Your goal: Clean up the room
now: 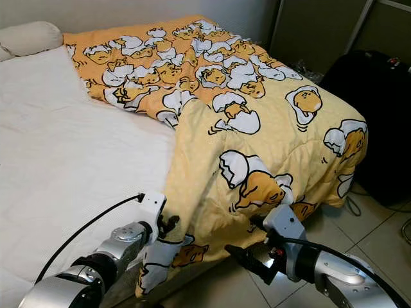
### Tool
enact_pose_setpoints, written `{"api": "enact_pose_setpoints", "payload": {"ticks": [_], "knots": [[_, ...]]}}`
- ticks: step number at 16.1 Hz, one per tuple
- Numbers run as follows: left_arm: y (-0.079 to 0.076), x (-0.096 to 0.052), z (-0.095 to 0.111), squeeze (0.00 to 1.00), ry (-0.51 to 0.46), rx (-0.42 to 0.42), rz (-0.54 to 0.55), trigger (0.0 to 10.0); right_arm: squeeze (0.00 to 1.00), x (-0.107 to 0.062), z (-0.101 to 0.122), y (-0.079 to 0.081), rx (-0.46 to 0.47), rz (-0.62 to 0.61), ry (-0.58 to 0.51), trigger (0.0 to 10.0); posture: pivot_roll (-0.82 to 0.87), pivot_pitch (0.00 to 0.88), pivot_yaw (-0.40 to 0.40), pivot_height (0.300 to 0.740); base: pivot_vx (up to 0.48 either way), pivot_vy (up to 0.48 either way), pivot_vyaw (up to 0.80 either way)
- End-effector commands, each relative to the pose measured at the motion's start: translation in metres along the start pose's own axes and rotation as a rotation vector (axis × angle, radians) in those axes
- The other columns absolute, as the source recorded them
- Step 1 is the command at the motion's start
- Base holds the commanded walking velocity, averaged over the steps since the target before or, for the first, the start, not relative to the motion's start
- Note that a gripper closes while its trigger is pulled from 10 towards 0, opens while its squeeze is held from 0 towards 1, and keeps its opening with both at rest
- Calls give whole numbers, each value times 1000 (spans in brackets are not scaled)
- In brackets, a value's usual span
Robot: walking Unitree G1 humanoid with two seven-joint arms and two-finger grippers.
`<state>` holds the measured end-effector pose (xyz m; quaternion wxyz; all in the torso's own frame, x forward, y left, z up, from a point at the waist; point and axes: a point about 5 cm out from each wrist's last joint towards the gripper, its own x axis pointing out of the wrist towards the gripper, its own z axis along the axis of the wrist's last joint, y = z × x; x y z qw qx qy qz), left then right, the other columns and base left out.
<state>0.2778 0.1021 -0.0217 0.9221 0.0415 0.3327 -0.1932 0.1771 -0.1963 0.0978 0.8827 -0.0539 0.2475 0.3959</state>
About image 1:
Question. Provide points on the yellow cartoon egg quilt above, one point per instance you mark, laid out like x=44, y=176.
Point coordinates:
x=263, y=128

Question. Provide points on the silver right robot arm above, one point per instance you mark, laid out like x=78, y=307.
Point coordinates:
x=347, y=276

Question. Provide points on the white quilted mattress pad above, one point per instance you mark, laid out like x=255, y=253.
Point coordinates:
x=70, y=160

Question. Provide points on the black suitcase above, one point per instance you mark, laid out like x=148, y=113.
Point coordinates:
x=372, y=115

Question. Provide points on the short beige bolster pillow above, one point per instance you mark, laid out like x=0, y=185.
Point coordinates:
x=32, y=38

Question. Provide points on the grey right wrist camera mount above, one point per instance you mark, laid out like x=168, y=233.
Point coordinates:
x=281, y=221

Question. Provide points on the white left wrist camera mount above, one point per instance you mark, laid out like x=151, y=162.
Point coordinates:
x=153, y=205

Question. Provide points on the dark wardrobe silver frame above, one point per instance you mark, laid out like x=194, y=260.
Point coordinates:
x=314, y=32

